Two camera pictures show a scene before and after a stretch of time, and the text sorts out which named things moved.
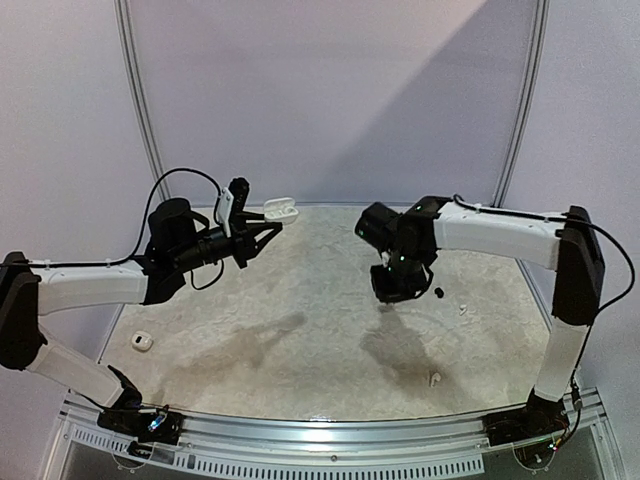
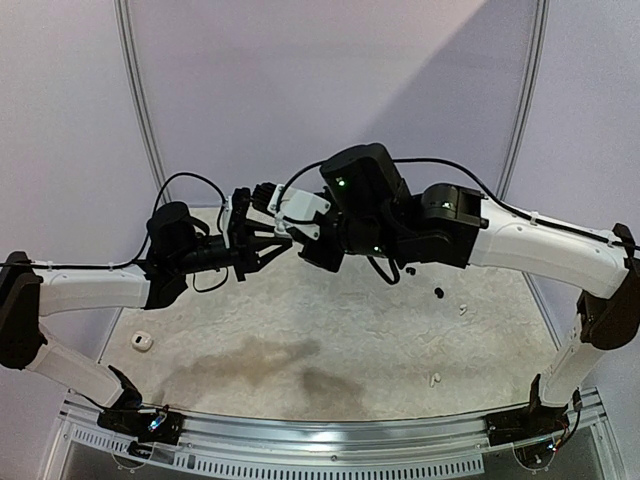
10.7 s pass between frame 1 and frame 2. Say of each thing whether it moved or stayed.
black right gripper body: moved
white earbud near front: stayed
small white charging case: stayed
